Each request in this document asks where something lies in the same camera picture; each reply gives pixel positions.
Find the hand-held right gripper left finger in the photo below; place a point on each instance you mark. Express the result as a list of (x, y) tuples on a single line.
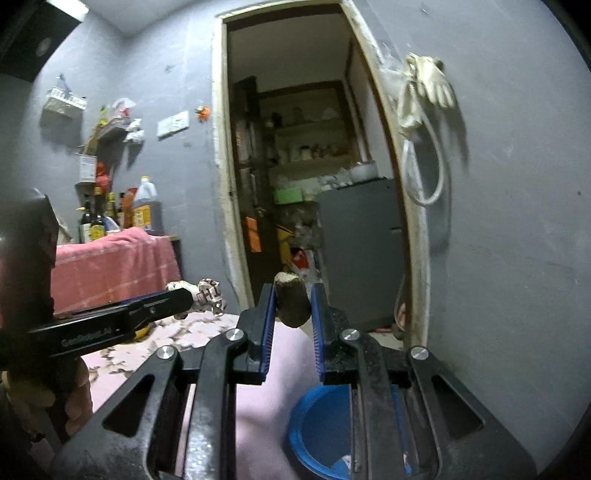
[(268, 323)]

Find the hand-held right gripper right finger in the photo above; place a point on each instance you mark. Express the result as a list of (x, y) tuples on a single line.
[(316, 323)]

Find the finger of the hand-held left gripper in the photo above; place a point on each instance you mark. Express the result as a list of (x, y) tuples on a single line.
[(159, 310)]

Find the brown root vegetable piece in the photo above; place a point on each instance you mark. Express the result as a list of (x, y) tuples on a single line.
[(293, 300)]

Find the blue plastic basin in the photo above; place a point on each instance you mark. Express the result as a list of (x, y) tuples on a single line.
[(318, 429)]

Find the person's left hand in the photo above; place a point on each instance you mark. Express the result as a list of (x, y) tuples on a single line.
[(78, 392)]

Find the yellow bowl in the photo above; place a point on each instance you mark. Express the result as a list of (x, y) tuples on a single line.
[(141, 332)]

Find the pink plaid towel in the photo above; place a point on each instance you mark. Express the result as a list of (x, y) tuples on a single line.
[(115, 267)]

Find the dark glass bottle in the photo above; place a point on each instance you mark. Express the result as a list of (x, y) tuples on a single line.
[(98, 221), (86, 226)]

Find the grey refrigerator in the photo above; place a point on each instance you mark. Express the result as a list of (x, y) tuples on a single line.
[(360, 254)]

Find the large oil jug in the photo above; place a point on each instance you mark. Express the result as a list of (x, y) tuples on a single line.
[(147, 207)]

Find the yellow-capped bottle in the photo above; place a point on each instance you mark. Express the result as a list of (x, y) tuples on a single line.
[(111, 210)]

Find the dark soy sauce bottle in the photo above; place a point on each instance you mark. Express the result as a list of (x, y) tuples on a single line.
[(121, 207)]

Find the red plastic bag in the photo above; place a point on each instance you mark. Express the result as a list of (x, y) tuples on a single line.
[(102, 175)]

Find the green box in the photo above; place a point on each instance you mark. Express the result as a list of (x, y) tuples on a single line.
[(288, 196)]

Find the dark wooden door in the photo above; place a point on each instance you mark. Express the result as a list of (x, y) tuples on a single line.
[(247, 161)]

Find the white crumpled plastic bag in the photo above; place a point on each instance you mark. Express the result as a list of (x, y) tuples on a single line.
[(135, 131)]

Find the wooden shelf unit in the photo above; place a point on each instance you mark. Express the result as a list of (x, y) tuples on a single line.
[(304, 124)]

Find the cream rubber glove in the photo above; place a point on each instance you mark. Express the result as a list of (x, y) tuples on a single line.
[(408, 108), (436, 81)]

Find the ceiling light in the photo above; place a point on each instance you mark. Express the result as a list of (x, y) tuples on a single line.
[(69, 8)]

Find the wooden door frame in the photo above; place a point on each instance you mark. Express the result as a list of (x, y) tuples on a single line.
[(221, 161)]

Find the wall rack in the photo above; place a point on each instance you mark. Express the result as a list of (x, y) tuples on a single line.
[(113, 130)]

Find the white wall basket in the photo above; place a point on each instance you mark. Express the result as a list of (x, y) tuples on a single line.
[(62, 104)]

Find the white wall switch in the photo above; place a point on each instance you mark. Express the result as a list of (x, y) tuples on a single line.
[(165, 127)]

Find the white wall control panel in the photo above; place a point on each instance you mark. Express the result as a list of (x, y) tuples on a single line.
[(181, 121)]

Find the orange wall hook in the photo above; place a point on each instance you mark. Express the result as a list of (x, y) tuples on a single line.
[(202, 113)]

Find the dark wall cabinet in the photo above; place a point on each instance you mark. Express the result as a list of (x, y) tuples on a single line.
[(32, 41)]

